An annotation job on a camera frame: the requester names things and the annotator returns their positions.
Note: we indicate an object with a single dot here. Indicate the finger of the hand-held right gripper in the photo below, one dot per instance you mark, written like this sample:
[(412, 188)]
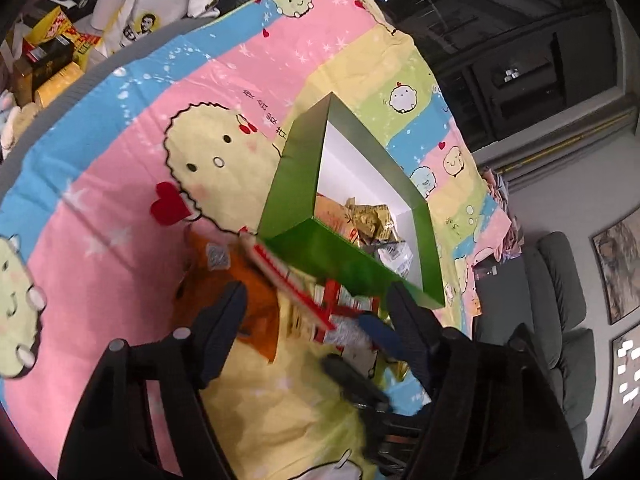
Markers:
[(352, 377), (380, 335)]

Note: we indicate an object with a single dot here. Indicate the grey sofa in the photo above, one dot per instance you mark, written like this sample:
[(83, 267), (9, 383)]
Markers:
[(560, 310)]

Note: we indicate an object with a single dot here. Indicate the gold snack packet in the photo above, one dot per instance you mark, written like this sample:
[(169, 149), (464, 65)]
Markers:
[(372, 222)]

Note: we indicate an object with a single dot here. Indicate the framed wall picture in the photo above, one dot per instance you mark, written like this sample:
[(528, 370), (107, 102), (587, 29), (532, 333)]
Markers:
[(622, 260), (622, 390)]

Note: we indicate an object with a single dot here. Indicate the green cardboard box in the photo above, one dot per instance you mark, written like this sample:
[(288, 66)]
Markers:
[(300, 205)]

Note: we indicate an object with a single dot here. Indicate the peach snack packet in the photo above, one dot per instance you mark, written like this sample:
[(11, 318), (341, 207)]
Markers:
[(332, 212)]

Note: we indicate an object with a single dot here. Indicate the dark window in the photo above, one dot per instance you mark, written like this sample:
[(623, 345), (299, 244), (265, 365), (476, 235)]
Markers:
[(490, 35)]

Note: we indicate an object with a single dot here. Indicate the brown box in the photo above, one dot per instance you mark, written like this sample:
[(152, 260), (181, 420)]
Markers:
[(37, 77)]

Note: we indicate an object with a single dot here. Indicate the pastel cartoon printed bed sheet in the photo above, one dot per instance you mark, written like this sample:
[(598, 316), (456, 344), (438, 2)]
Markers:
[(125, 160)]

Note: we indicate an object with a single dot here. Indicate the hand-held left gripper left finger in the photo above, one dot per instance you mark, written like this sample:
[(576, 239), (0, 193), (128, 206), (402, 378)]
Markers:
[(216, 347)]

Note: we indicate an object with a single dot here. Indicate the pale plush toy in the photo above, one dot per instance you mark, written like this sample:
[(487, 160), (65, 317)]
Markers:
[(15, 125)]

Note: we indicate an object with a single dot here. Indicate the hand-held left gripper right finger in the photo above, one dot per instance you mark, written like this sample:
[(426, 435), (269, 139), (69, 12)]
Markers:
[(412, 340)]

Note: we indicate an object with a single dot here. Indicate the red white snack packet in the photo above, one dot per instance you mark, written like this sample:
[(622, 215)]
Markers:
[(295, 280)]

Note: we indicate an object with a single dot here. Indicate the pink clothes pile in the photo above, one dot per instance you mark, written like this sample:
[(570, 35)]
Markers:
[(502, 210)]

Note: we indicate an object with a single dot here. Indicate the orange snack packet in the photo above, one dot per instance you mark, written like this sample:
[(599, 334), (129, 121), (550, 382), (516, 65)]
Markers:
[(220, 270)]

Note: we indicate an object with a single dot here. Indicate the yellow and red snack bags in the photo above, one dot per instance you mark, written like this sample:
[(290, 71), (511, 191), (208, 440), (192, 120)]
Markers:
[(57, 25)]

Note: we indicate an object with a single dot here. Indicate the white printed tote bag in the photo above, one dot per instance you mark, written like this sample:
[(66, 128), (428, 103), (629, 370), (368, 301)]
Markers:
[(150, 10)]

